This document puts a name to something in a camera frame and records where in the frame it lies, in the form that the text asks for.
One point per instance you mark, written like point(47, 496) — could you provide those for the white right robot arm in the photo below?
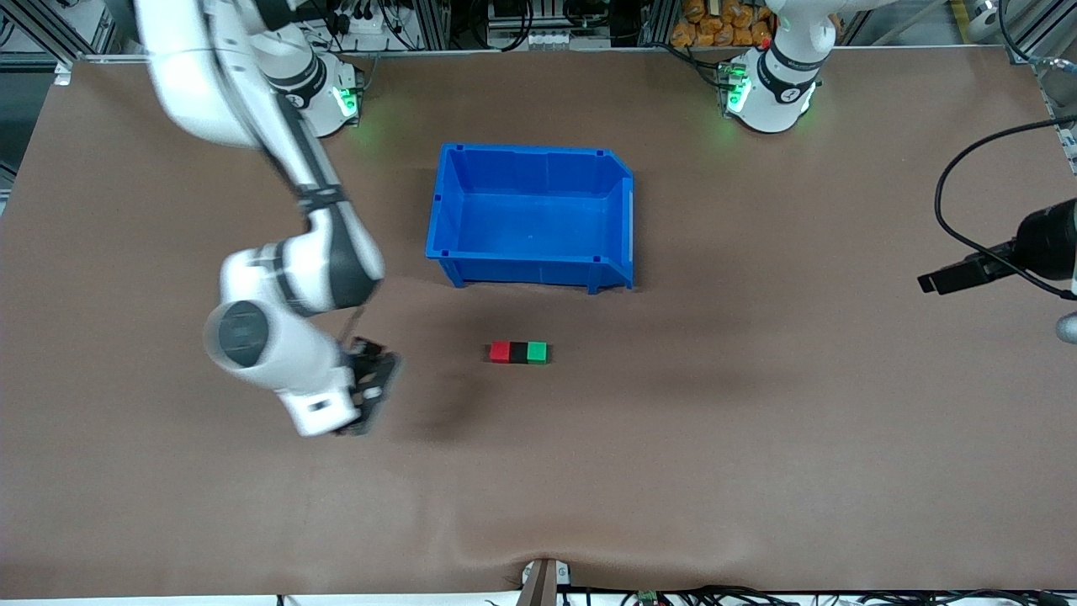
point(210, 84)

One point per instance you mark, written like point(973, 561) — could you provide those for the bag of orange items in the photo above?
point(719, 25)

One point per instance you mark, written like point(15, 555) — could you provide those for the small green connector board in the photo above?
point(648, 598)

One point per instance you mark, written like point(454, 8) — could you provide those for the metal table edge bracket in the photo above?
point(544, 581)

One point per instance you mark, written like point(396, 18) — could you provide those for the white multi-socket bar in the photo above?
point(532, 39)

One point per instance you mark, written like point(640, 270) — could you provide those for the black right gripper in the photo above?
point(368, 371)

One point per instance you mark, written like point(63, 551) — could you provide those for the green cube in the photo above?
point(538, 353)

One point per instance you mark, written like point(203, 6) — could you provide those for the black cube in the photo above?
point(519, 353)

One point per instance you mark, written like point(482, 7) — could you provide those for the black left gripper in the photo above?
point(1042, 245)

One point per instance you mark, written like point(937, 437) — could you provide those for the aluminium frame profile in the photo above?
point(1039, 29)
point(437, 23)

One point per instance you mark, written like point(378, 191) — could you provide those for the blue plastic storage bin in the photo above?
point(530, 227)

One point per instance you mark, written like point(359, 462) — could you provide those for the white power strip with plugs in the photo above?
point(363, 20)

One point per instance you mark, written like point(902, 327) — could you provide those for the red cube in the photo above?
point(500, 352)

